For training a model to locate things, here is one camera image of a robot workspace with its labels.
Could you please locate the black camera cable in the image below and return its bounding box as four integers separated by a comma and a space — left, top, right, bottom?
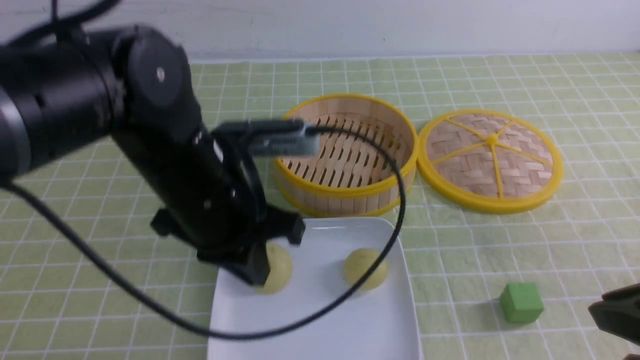
0, 0, 407, 341

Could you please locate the pale yellow steamed bun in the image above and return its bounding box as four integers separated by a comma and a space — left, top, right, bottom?
343, 248, 388, 292

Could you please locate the white square plate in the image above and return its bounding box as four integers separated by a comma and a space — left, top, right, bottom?
206, 217, 422, 360

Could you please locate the yellow rimmed woven steamer lid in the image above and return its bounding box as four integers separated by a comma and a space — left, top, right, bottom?
417, 109, 564, 214

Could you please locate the green cube block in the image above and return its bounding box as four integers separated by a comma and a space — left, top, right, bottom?
499, 282, 545, 324

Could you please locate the yellow rimmed bamboo steamer basket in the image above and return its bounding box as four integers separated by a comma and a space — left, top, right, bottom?
275, 94, 418, 217

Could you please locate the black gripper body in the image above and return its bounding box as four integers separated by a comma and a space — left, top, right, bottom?
112, 124, 306, 267

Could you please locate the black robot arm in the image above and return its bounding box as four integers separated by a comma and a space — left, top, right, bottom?
1, 25, 306, 286

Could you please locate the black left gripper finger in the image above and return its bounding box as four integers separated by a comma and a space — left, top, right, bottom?
220, 241, 271, 287

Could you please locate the green checked tablecloth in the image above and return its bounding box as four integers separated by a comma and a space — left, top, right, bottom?
0, 52, 640, 360

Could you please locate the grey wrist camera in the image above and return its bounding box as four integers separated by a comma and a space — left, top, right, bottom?
211, 118, 320, 157

